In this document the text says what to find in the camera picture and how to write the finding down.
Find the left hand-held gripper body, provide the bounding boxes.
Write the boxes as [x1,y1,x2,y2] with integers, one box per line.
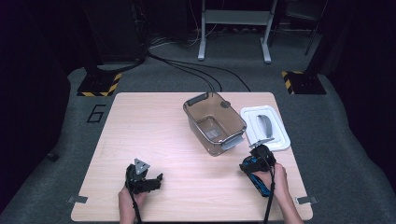
[124,158,152,195]

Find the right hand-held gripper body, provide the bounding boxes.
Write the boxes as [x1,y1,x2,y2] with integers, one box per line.
[248,137,277,172]

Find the blue toy car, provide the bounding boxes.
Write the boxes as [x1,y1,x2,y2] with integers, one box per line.
[242,156,271,198]

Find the white box lid grey handle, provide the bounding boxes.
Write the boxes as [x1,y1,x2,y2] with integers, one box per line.
[240,105,291,152]

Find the translucent brown storage box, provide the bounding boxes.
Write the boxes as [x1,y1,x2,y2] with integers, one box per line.
[182,91,248,157]

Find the person's left hand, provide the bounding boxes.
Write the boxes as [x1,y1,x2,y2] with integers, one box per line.
[118,187,149,215]

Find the person's right hand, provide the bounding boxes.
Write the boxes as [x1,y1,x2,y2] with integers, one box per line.
[253,162,291,201]

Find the grey tape piece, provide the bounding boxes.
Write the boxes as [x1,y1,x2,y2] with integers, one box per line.
[295,195,318,205]
[67,195,89,204]

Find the black yellow striped stand base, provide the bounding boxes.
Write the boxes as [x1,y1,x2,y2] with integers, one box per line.
[281,70,327,95]
[77,72,123,97]

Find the dark equipment cabinet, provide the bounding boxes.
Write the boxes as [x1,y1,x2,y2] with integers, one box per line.
[78,0,148,63]

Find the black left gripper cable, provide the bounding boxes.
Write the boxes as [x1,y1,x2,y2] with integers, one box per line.
[124,175,144,224]

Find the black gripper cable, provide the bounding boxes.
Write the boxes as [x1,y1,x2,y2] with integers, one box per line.
[124,175,144,224]
[255,148,276,224]

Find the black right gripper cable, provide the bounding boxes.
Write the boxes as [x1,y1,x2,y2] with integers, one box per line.
[255,148,276,224]

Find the black floor cable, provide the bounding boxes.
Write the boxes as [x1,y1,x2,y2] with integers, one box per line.
[148,54,223,93]
[147,50,251,93]
[155,59,217,93]

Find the bundle of thin floor cables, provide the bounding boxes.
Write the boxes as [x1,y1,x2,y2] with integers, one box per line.
[148,29,201,50]

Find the white metal stand frame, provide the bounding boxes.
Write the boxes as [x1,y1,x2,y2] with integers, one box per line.
[197,0,278,64]

